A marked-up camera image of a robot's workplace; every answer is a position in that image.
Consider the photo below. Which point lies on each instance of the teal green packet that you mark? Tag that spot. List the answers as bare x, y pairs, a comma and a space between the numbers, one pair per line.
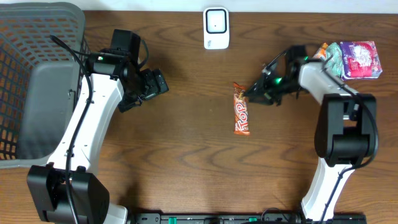
334, 59

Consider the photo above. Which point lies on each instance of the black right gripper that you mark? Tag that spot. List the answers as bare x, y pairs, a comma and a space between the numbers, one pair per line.
269, 87

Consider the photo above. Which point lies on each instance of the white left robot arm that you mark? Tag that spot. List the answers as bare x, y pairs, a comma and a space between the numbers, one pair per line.
66, 189

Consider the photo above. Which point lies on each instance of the white barcode scanner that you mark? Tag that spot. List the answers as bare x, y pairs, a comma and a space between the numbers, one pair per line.
216, 34

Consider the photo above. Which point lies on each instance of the orange snack bar wrapper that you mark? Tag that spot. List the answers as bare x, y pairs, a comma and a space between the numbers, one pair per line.
241, 125

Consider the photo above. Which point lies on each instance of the floral red purple packet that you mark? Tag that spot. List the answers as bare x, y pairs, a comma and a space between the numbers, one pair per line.
360, 60

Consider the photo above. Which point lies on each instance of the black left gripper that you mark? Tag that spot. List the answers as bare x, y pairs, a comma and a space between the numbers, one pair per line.
137, 94

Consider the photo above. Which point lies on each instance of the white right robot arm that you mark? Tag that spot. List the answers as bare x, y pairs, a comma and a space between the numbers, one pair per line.
346, 137

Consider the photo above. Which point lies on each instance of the grey plastic lattice basket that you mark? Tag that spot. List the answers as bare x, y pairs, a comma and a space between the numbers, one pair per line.
40, 81

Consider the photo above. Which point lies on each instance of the small orange juice carton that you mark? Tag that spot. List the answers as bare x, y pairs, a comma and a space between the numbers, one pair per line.
321, 52

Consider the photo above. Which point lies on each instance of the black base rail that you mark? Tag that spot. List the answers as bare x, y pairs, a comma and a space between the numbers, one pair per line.
156, 218

